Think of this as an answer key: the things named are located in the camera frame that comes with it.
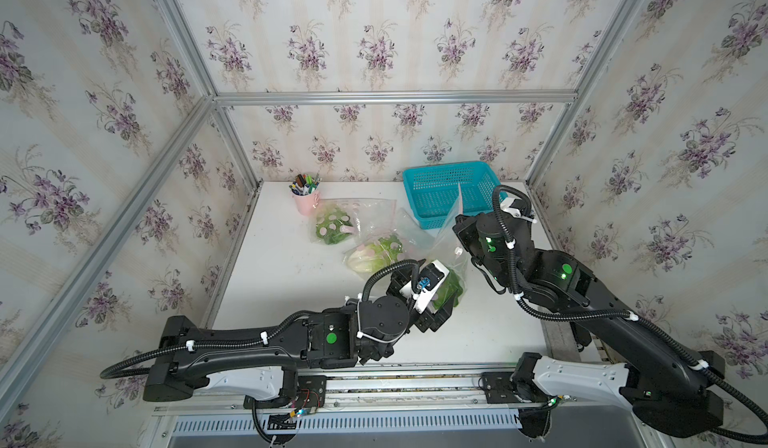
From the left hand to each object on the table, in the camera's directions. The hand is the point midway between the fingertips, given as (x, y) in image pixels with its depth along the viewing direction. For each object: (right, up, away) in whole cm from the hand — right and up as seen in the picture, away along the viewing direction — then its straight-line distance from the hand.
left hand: (441, 276), depth 58 cm
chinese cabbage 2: (-16, -1, +31) cm, 35 cm away
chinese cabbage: (-28, +8, +35) cm, 45 cm away
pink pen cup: (-39, +15, +47) cm, 64 cm away
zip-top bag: (-17, +11, +49) cm, 53 cm away
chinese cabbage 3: (+5, -6, +13) cm, 15 cm away
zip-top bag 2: (-3, +6, +45) cm, 45 cm away
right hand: (+5, +12, +6) cm, 14 cm away
